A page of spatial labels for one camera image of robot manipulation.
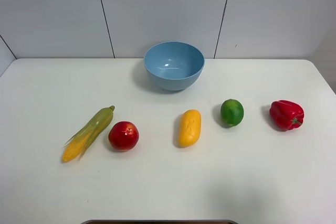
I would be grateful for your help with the yellow mango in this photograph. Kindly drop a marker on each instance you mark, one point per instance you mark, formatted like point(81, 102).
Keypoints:
point(190, 128)

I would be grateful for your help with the red apple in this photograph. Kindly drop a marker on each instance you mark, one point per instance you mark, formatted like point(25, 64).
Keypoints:
point(123, 136)

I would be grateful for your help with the green lime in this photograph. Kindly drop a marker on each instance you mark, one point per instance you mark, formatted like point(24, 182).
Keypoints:
point(232, 112)

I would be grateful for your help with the blue plastic bowl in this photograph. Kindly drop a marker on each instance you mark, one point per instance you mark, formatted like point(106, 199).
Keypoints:
point(173, 65)

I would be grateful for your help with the corn cob with husk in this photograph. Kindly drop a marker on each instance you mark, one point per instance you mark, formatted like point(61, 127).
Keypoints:
point(83, 139)

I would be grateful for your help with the red bell pepper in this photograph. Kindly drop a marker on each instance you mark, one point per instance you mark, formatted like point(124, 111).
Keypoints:
point(287, 115)

